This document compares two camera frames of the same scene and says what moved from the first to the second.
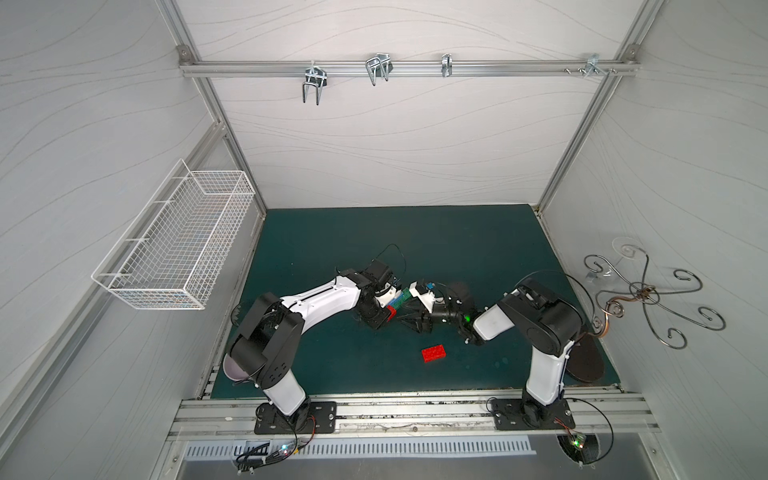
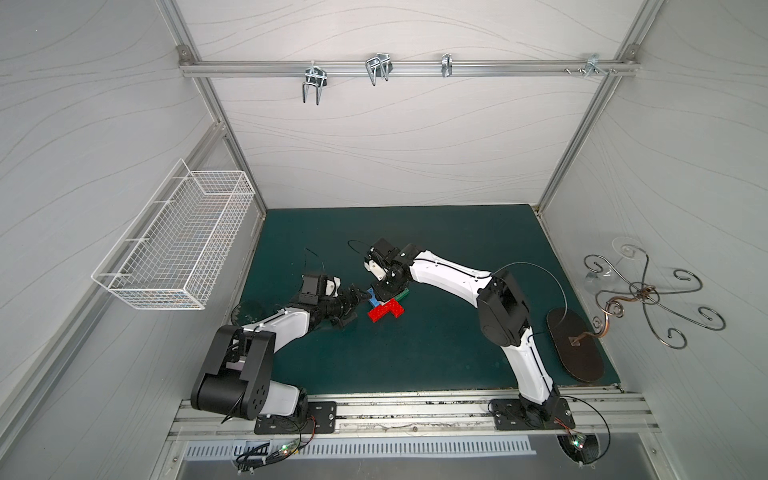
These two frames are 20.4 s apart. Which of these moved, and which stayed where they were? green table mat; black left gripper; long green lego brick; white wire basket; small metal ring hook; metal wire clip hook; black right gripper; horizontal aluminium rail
Moved: black left gripper; black right gripper
Stayed: small metal ring hook; long green lego brick; horizontal aluminium rail; green table mat; metal wire clip hook; white wire basket
